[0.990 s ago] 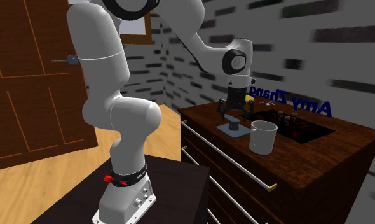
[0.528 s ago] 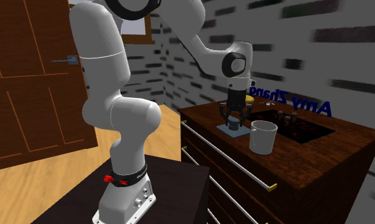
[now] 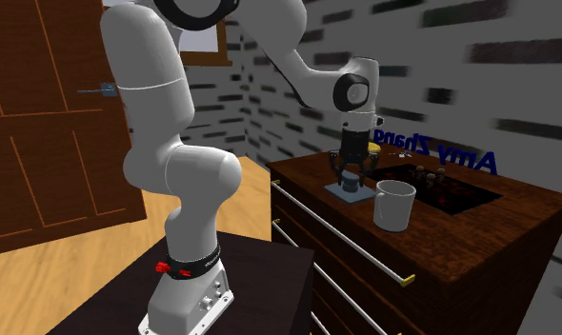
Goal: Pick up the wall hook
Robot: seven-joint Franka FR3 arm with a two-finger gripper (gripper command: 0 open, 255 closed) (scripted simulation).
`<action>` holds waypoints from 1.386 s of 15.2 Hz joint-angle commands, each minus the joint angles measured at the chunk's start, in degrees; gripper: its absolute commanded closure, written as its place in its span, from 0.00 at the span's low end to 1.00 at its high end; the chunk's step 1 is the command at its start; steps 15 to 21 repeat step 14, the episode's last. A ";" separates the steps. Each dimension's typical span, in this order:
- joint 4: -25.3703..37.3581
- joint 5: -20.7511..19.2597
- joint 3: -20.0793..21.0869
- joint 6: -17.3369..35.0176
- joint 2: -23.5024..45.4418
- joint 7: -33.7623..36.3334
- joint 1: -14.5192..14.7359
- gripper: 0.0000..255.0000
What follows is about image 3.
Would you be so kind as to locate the grey square base dark cylinder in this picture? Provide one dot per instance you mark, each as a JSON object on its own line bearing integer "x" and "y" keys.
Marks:
{"x": 350, "y": 191}

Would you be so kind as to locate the brown wooden door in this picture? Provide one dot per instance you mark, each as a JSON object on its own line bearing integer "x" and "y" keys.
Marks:
{"x": 44, "y": 139}

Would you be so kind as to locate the brown wooden chest of drawers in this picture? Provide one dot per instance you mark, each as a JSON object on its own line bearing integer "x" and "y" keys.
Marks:
{"x": 471, "y": 250}

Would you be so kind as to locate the black board with red marks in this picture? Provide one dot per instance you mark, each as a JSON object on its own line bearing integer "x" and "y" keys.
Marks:
{"x": 466, "y": 195}

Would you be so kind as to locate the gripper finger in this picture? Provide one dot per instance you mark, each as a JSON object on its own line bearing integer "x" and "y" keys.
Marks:
{"x": 364, "y": 172}
{"x": 337, "y": 168}

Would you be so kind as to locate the dark robot stand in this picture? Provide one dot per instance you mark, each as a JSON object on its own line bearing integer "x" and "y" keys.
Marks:
{"x": 262, "y": 278}

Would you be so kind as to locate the small brown figure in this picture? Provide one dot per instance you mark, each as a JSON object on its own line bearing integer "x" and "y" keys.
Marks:
{"x": 420, "y": 170}
{"x": 440, "y": 174}
{"x": 431, "y": 180}

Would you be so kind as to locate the yellow rounded thing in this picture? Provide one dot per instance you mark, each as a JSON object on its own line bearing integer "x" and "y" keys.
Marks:
{"x": 375, "y": 147}

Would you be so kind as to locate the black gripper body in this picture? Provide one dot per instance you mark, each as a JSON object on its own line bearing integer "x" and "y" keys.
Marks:
{"x": 355, "y": 146}

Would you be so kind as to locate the small pale metal thing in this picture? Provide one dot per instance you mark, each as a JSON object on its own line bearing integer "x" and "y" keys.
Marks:
{"x": 402, "y": 152}

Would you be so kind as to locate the wooden framed window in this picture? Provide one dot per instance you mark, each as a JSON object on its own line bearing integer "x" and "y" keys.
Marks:
{"x": 213, "y": 44}

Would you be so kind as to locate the white mug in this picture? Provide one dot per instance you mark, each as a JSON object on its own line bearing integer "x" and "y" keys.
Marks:
{"x": 392, "y": 208}

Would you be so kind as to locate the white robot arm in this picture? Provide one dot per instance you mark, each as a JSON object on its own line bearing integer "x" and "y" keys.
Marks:
{"x": 151, "y": 116}

